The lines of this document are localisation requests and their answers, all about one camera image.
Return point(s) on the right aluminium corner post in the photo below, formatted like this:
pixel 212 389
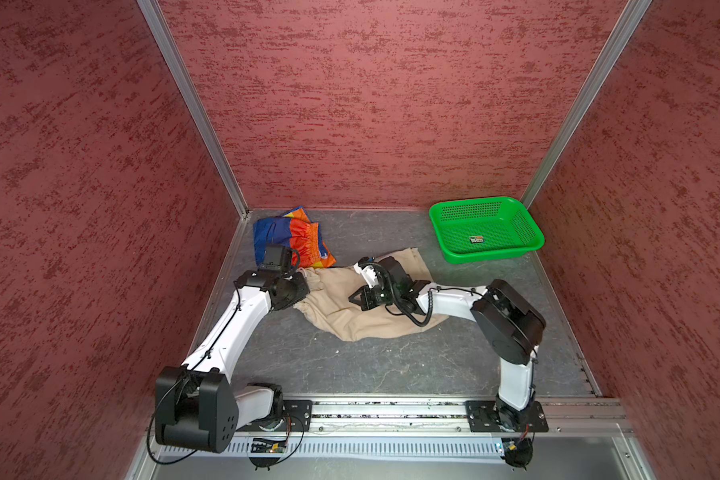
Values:
pixel 624 28

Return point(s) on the left base connector board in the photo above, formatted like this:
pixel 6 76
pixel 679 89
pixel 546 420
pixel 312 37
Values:
pixel 263 446

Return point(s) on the left aluminium corner post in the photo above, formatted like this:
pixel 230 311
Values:
pixel 169 50

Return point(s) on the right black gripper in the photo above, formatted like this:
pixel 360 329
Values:
pixel 366 303

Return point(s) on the white perforated vent strip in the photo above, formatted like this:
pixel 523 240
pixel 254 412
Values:
pixel 403 447

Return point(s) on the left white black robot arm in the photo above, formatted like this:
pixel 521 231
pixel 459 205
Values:
pixel 196 407

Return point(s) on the rainbow striped shorts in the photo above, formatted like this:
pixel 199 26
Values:
pixel 295 230

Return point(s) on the beige shorts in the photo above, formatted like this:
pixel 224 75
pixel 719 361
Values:
pixel 327 307

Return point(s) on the base connector board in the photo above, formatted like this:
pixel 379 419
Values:
pixel 518 454
pixel 263 446

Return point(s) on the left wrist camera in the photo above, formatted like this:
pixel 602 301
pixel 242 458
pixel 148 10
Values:
pixel 277 258

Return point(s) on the green plastic basket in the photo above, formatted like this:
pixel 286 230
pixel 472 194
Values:
pixel 506 225

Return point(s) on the aluminium front rail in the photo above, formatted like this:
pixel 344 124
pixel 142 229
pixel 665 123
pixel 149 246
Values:
pixel 446 416

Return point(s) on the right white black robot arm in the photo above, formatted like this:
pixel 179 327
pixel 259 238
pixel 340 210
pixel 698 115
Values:
pixel 510 324

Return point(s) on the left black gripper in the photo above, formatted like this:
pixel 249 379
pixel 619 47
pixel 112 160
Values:
pixel 302 290

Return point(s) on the right base connector board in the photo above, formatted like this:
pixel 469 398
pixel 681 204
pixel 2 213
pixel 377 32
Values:
pixel 518 454

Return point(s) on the aluminium corner post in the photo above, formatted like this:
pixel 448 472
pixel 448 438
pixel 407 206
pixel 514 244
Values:
pixel 169 50
pixel 624 28

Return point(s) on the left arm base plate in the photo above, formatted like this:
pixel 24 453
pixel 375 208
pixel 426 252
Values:
pixel 288 415

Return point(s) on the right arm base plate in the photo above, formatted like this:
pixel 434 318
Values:
pixel 496 416

